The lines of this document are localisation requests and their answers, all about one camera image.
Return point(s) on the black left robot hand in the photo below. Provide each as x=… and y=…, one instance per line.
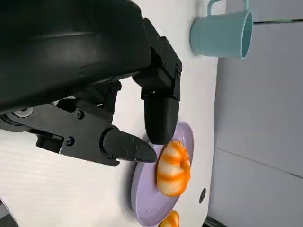
x=71, y=47

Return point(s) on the pale green mug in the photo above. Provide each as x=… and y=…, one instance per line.
x=217, y=35

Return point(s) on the lilac plate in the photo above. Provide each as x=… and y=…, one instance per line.
x=151, y=196

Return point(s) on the orange and white bread roll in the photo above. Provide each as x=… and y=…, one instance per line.
x=172, y=170
x=172, y=220

